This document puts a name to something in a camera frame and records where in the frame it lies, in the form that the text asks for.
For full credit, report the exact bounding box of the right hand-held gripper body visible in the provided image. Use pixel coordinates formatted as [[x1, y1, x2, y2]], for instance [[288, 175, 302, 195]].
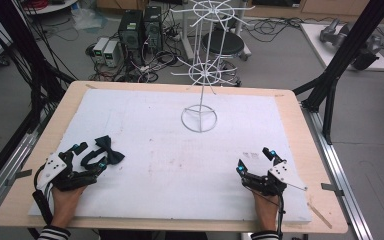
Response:
[[240, 159, 309, 198]]

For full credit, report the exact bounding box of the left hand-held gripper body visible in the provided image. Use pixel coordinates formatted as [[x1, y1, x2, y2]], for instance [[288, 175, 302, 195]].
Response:
[[35, 146, 108, 193]]

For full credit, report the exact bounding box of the black bow tie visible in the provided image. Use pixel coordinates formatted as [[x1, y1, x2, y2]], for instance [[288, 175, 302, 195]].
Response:
[[80, 134, 126, 170]]

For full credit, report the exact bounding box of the person's left hand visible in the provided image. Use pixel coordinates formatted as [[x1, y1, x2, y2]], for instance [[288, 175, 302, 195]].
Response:
[[50, 185, 88, 229]]

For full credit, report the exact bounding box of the person's right hand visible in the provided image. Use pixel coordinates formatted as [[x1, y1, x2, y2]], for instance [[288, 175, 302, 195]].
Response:
[[252, 191, 280, 233]]

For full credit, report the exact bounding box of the wooden table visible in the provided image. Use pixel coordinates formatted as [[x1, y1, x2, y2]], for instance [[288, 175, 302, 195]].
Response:
[[0, 80, 349, 235]]

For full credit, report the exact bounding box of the grey metal table clamp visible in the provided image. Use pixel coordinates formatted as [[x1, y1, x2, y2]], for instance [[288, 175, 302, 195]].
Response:
[[4, 168, 34, 187], [320, 182, 345, 198]]

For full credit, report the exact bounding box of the thin wooden stick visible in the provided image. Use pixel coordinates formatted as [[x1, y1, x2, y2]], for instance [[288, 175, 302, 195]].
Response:
[[307, 201, 333, 230]]

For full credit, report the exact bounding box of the white foam mat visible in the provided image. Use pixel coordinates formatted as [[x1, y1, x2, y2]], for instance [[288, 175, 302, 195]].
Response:
[[27, 88, 313, 225]]

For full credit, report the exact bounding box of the white bench power supply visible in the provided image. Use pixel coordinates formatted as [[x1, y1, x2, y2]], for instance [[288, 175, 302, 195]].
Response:
[[92, 36, 110, 64], [102, 40, 122, 68]]

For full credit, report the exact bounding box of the white floor board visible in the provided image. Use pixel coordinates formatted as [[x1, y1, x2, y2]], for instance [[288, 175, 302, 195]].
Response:
[[299, 22, 384, 72]]

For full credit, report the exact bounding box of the black round stool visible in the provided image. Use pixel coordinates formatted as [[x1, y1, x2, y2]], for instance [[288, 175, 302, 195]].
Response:
[[200, 28, 252, 62]]

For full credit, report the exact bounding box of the black computer tower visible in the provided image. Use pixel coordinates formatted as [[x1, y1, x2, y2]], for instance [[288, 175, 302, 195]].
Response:
[[117, 9, 145, 52], [142, 5, 164, 52]]

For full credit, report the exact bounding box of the round white table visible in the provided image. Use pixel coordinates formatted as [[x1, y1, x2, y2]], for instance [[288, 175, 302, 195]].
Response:
[[22, 0, 80, 16]]

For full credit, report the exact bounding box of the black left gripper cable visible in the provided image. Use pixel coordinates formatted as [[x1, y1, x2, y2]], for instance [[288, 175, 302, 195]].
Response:
[[31, 162, 55, 226]]

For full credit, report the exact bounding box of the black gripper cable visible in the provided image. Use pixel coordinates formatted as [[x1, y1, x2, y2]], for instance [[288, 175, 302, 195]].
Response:
[[31, 162, 55, 226], [249, 186, 287, 240]]

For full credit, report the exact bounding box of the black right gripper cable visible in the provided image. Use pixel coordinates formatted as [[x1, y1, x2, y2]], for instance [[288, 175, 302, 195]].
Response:
[[249, 186, 287, 240]]

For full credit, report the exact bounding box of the aluminium rail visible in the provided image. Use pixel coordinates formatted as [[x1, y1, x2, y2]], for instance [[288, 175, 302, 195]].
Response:
[[300, 101, 375, 240], [0, 111, 49, 218]]

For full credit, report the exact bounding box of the white wire display rack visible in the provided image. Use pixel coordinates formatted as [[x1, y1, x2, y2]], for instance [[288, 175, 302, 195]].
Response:
[[169, 0, 256, 134]]

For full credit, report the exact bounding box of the black metal frame post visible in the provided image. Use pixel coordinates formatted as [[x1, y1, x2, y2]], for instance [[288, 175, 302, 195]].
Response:
[[0, 0, 78, 198], [291, 0, 384, 146]]

